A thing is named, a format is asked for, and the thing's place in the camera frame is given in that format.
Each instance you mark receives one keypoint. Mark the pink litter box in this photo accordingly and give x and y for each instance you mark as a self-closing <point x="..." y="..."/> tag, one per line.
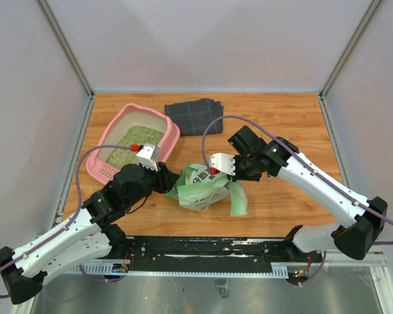
<point x="133" y="125"/>

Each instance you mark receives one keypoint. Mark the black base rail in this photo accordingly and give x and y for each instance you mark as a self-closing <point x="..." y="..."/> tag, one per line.
<point x="119" y="256"/>

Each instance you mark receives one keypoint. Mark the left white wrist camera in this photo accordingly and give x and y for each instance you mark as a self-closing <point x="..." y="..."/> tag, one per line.
<point x="147" y="156"/>

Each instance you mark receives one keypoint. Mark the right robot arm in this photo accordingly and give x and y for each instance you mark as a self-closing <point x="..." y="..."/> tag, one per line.
<point x="359" y="219"/>

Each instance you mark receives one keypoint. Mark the dark checked folded cloth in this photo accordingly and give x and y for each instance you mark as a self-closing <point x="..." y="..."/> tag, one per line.
<point x="192" y="117"/>

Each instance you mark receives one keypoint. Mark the green litter bag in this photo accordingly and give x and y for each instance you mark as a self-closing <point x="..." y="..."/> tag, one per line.
<point x="197" y="189"/>

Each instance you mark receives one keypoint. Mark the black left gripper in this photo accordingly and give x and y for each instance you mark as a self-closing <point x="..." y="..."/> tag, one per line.
<point x="169" y="178"/>

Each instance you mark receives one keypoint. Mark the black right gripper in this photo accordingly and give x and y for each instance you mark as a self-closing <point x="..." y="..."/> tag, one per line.
<point x="239" y="175"/>

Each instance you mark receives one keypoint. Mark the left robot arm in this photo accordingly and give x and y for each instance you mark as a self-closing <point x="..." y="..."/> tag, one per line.
<point x="88" y="233"/>

